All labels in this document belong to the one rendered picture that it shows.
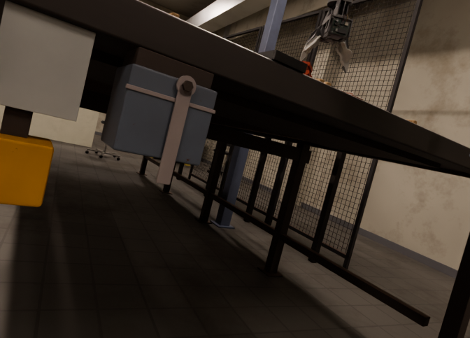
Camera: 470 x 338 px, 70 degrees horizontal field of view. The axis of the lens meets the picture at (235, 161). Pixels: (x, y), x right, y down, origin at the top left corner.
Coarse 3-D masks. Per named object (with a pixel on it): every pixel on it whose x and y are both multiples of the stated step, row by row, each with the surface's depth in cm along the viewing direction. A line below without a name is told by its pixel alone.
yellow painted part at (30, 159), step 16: (16, 112) 42; (32, 112) 43; (16, 128) 42; (0, 144) 39; (16, 144) 39; (32, 144) 40; (48, 144) 42; (0, 160) 39; (16, 160) 40; (32, 160) 41; (48, 160) 42; (0, 176) 39; (16, 176) 40; (32, 176) 41; (0, 192) 39; (16, 192) 40; (32, 192) 41
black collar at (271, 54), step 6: (264, 54) 60; (270, 54) 59; (276, 54) 57; (282, 54) 58; (276, 60) 58; (282, 60) 58; (288, 60) 59; (294, 60) 60; (294, 66) 60; (300, 66) 61; (306, 66) 61; (300, 72) 62
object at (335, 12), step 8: (328, 0) 102; (336, 0) 99; (344, 0) 97; (336, 8) 98; (344, 8) 97; (328, 16) 99; (336, 16) 97; (344, 16) 97; (328, 24) 97; (336, 24) 97; (344, 24) 98; (320, 32) 103; (328, 32) 99; (336, 32) 98; (344, 32) 97; (328, 40) 104; (336, 40) 103; (344, 40) 100
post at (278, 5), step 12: (276, 0) 285; (276, 12) 285; (276, 24) 287; (264, 36) 290; (276, 36) 290; (264, 48) 287; (240, 156) 293; (240, 168) 295; (228, 180) 297; (240, 180) 297; (228, 192) 294; (228, 216) 298; (228, 228) 296
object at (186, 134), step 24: (144, 48) 46; (120, 72) 50; (144, 72) 45; (168, 72) 49; (192, 72) 51; (120, 96) 47; (144, 96) 46; (168, 96) 48; (192, 96) 50; (216, 96) 52; (120, 120) 45; (144, 120) 47; (168, 120) 48; (192, 120) 50; (120, 144) 46; (144, 144) 47; (168, 144) 48; (192, 144) 51; (168, 168) 49
